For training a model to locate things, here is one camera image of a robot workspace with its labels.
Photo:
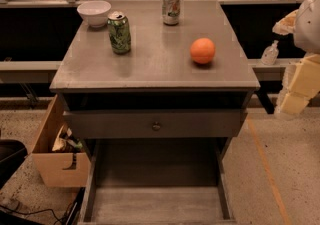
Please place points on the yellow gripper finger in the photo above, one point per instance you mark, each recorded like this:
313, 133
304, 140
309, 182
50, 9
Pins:
300, 84
286, 25

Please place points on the orange fruit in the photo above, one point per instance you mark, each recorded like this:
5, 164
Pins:
202, 51

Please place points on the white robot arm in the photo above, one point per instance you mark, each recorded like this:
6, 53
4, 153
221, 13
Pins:
306, 34

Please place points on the grey drawer cabinet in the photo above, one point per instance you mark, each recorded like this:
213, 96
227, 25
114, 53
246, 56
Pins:
158, 72

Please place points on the closed top drawer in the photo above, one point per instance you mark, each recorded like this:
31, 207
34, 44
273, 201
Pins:
149, 124

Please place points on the open middle drawer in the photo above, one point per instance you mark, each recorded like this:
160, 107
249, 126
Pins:
156, 182

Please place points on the hand sanitizer bottle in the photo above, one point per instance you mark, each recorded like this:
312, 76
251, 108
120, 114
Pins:
270, 54

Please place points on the white soda can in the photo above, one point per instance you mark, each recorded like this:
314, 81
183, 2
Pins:
170, 12

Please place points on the green soda can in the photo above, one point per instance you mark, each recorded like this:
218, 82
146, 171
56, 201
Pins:
119, 32

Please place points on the white bowl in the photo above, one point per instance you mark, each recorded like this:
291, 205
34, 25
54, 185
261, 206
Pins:
94, 12

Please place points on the crumpled items in box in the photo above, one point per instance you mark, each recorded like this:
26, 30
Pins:
65, 142

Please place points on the metal railing ledge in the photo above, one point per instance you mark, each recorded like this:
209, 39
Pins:
28, 71

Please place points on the cardboard box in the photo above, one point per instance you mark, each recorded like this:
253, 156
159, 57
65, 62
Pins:
57, 169

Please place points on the black bin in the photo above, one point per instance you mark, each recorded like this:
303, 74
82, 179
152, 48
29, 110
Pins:
12, 155

